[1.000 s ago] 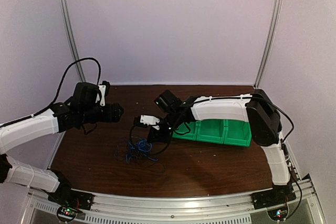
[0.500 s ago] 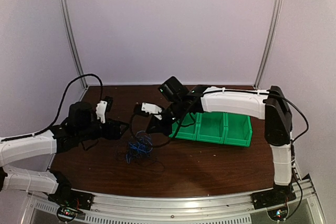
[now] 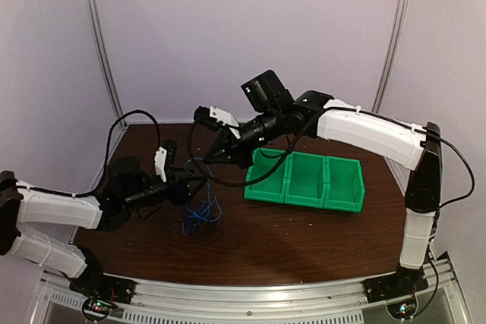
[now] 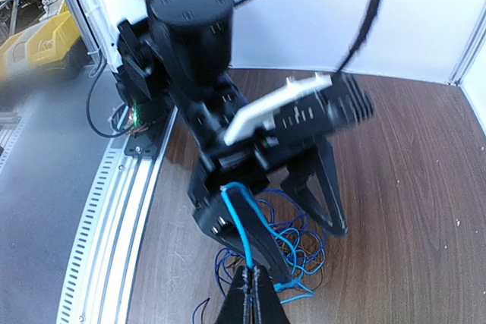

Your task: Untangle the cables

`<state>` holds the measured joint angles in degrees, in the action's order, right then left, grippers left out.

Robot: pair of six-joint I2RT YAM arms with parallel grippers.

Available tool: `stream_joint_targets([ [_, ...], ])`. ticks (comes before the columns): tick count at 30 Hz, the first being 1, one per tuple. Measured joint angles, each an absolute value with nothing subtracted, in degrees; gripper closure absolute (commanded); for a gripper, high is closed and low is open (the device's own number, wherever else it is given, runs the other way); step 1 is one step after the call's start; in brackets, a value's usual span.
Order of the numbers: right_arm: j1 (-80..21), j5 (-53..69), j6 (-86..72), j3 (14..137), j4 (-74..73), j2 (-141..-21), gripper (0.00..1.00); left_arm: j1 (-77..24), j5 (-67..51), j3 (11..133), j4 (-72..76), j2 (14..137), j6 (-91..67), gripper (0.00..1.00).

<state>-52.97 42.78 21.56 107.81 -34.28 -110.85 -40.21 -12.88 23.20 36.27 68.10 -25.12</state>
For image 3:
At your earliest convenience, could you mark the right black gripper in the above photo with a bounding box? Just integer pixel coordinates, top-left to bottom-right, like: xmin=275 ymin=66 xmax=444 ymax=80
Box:
xmin=204 ymin=105 xmax=284 ymax=168

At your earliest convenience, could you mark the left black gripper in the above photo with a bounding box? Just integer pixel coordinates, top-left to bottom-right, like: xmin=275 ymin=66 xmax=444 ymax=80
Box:
xmin=123 ymin=166 xmax=207 ymax=212

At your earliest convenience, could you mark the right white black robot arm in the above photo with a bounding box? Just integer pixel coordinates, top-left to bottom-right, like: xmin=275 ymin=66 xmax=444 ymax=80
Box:
xmin=194 ymin=70 xmax=442 ymax=295

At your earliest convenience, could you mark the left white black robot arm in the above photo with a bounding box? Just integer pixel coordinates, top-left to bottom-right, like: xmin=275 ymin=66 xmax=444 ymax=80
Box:
xmin=1 ymin=156 xmax=207 ymax=297

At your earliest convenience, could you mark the left green plastic bin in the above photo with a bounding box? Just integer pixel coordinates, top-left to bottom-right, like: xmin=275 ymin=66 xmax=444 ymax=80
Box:
xmin=244 ymin=148 xmax=287 ymax=203

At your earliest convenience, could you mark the green plastic bin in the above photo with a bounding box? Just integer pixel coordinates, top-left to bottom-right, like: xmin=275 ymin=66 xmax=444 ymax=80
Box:
xmin=284 ymin=153 xmax=328 ymax=209
xmin=323 ymin=156 xmax=365 ymax=213
xmin=244 ymin=148 xmax=287 ymax=203

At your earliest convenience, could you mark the middle green plastic bin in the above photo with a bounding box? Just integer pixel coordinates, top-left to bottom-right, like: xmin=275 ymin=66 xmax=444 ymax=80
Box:
xmin=284 ymin=153 xmax=328 ymax=209

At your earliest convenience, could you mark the right green plastic bin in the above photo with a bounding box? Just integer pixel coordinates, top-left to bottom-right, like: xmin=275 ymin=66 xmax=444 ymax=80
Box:
xmin=323 ymin=156 xmax=365 ymax=213

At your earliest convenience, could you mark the left round circuit board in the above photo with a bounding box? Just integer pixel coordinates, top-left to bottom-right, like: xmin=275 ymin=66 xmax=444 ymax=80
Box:
xmin=81 ymin=298 xmax=117 ymax=322

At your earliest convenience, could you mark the round circuit board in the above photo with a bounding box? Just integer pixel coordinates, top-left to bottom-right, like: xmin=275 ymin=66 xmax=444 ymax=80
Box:
xmin=81 ymin=298 xmax=117 ymax=322
xmin=387 ymin=298 xmax=418 ymax=321

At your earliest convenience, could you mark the right round circuit board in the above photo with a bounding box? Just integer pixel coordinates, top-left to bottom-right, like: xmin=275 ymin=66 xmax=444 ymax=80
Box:
xmin=387 ymin=298 xmax=418 ymax=321

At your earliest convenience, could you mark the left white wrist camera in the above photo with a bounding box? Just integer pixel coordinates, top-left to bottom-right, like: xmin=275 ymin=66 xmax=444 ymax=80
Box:
xmin=153 ymin=140 xmax=178 ymax=183

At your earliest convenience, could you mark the right black camera cable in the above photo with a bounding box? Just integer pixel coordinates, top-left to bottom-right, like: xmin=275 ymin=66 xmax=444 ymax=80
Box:
xmin=188 ymin=121 xmax=305 ymax=188

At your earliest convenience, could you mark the black camera cable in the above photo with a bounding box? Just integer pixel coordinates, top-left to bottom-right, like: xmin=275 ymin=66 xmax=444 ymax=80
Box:
xmin=188 ymin=121 xmax=305 ymax=188
xmin=22 ymin=109 xmax=160 ymax=198

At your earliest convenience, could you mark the left black camera cable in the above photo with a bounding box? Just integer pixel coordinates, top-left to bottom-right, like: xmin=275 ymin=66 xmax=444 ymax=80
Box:
xmin=22 ymin=109 xmax=160 ymax=198

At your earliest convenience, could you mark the aluminium front rail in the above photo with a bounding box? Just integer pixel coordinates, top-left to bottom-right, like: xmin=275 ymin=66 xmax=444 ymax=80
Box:
xmin=27 ymin=259 xmax=472 ymax=323

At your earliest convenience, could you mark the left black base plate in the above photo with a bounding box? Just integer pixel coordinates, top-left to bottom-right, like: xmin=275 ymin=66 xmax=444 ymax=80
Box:
xmin=68 ymin=275 xmax=135 ymax=304

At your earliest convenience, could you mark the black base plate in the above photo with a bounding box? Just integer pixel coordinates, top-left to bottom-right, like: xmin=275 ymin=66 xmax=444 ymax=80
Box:
xmin=363 ymin=271 xmax=428 ymax=304
xmin=68 ymin=275 xmax=135 ymax=304

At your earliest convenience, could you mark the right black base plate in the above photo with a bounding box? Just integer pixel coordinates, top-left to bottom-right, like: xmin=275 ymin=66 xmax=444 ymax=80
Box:
xmin=363 ymin=271 xmax=428 ymax=304

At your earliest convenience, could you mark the left aluminium frame post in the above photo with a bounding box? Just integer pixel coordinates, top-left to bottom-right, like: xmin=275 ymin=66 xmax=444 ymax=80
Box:
xmin=86 ymin=0 xmax=123 ymax=117

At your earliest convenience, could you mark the aluminium frame post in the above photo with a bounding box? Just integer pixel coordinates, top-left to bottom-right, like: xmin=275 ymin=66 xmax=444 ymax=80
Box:
xmin=372 ymin=0 xmax=410 ymax=112
xmin=86 ymin=0 xmax=123 ymax=117

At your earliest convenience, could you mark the right aluminium frame post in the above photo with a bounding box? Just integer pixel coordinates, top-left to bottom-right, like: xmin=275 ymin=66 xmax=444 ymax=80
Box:
xmin=372 ymin=0 xmax=410 ymax=112

